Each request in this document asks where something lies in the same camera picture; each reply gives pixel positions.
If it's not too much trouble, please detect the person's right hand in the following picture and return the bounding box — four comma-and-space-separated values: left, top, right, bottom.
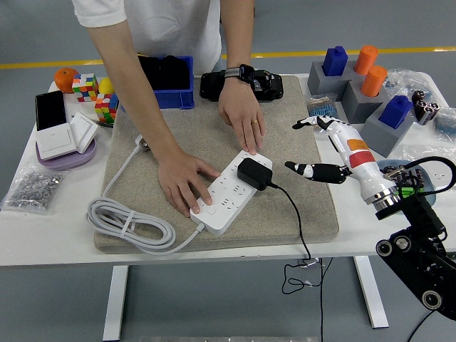
157, 149, 222, 218

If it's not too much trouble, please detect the person's left hand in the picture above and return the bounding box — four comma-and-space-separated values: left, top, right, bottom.
217, 80, 266, 156

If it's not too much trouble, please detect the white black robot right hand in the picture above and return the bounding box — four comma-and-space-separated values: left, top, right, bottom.
284, 115, 397, 203

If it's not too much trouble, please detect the white power strip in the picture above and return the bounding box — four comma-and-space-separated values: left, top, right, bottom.
189, 148, 274, 237

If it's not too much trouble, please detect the black plug with cord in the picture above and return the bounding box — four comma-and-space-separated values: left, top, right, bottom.
237, 157, 336, 296

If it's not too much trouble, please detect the grey block holder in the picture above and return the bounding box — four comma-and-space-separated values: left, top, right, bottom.
341, 82, 389, 125
357, 113, 416, 158
306, 60, 361, 97

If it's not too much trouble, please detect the light blue dish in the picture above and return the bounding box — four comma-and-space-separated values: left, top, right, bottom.
375, 159, 437, 206

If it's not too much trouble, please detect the black smartwatch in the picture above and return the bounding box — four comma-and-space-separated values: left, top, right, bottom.
224, 63, 256, 83

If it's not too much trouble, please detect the black electronic device housing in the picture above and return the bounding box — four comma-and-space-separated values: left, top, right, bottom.
199, 69, 286, 104

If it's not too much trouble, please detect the grey-brown mat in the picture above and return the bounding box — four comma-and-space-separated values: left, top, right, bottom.
93, 74, 340, 254

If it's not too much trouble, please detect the green cylinders pile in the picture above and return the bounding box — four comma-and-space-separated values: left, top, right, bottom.
395, 180, 427, 197

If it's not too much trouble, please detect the blue bottle-shaped block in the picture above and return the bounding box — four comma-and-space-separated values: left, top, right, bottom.
322, 46, 349, 77
378, 95, 414, 129

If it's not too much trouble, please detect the dark brown capacitors row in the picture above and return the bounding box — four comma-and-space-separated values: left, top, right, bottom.
383, 164, 428, 186

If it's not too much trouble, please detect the bag of striped resistors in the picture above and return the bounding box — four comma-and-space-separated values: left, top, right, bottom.
306, 93, 343, 120

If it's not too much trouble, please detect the empty clear plastic bag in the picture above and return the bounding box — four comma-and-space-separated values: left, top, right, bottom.
400, 144, 456, 170

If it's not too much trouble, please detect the blue plastic bin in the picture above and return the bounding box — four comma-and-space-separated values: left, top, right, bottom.
115, 55, 196, 111

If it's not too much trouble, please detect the orange cylinder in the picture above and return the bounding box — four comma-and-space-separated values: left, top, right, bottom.
361, 65, 388, 97
353, 45, 379, 75

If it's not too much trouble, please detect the black fabric bundle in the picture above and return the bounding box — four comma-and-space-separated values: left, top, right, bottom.
138, 53, 192, 92

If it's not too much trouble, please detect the black cylinder cells bundle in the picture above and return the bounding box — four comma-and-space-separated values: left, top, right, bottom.
411, 90, 442, 126

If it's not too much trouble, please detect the clear bag of small parts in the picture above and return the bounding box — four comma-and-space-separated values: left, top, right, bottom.
383, 68, 434, 103

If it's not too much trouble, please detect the bag of blue components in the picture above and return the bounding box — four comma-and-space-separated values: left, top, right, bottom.
432, 106, 456, 142

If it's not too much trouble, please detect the multicoloured puzzle cube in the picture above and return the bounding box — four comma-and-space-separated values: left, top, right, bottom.
71, 73, 100, 104
94, 93, 120, 124

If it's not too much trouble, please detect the person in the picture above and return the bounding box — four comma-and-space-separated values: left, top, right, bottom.
71, 0, 256, 72

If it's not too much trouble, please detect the purple round tray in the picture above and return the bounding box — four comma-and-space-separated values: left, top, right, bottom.
35, 138, 98, 171

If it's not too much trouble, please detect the white table leg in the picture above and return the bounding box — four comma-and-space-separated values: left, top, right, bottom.
102, 265, 129, 341
353, 256, 390, 329

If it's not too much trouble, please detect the black smartphone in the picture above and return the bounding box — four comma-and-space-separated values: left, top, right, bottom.
34, 90, 68, 132

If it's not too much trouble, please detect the bag of metal nuts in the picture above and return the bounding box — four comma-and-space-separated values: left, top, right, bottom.
0, 167, 65, 215

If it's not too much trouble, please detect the orange fruit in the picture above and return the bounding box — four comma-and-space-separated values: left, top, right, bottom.
53, 67, 79, 94

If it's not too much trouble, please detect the white power cord with plug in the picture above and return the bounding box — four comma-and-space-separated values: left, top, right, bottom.
86, 134, 207, 256

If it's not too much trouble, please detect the white wall socket plate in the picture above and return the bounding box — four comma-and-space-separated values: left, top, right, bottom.
427, 165, 456, 193

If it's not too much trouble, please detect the small white wall switch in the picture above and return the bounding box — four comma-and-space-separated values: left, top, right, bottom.
69, 111, 99, 155

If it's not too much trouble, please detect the large white wall switch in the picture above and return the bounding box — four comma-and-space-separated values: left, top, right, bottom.
35, 123, 78, 161

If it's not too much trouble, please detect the black hanging cable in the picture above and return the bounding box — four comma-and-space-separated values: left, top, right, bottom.
318, 258, 325, 342

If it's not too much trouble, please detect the black floor cable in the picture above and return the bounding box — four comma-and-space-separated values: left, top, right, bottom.
405, 309, 437, 342

